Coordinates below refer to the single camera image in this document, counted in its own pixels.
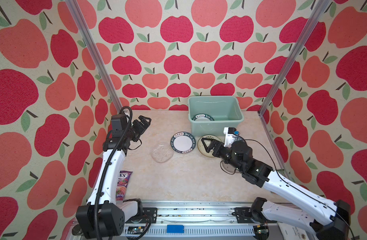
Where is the black corrugated cable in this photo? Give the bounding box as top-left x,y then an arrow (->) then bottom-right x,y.
93,105 -> 153,240

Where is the green plastic bin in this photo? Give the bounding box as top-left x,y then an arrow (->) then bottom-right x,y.
187,96 -> 244,137

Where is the clear glass plate left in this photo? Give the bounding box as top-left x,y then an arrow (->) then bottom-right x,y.
151,144 -> 174,164

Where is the left aluminium frame post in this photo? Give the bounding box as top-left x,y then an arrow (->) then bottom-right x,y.
66,0 -> 122,112

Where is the purple candy bag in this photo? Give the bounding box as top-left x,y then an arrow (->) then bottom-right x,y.
116,171 -> 133,201

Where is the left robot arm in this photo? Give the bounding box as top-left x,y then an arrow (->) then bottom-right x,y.
76,113 -> 151,240

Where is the small green-rim plate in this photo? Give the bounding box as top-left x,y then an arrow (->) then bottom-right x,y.
170,132 -> 196,154
191,114 -> 214,122

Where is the grey glass plate right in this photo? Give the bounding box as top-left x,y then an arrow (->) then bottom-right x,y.
220,161 -> 236,175

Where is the cream floral plate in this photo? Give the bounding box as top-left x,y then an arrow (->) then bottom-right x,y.
197,134 -> 223,158

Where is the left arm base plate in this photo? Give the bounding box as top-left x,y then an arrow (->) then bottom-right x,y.
126,208 -> 158,224

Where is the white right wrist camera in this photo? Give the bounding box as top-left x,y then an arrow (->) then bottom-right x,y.
223,127 -> 239,148

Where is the blue patterned small plate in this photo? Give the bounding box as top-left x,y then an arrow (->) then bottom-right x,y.
231,135 -> 244,143

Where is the aluminium frame post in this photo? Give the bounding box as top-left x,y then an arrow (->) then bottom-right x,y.
66,0 -> 122,112
257,0 -> 325,116

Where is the white paper sheet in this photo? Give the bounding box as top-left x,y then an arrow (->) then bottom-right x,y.
278,224 -> 309,240

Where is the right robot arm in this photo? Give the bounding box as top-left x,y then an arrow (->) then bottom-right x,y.
201,138 -> 351,240

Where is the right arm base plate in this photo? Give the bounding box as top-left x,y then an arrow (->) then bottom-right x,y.
232,207 -> 277,224

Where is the right aluminium frame post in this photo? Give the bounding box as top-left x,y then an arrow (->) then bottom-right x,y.
257,0 -> 325,116

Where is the blue block on rail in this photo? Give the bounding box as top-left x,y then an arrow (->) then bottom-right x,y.
167,225 -> 184,234

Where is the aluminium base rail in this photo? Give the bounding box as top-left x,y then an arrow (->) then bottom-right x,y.
65,197 -> 328,240

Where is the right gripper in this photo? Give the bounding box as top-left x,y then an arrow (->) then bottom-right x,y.
204,134 -> 245,176

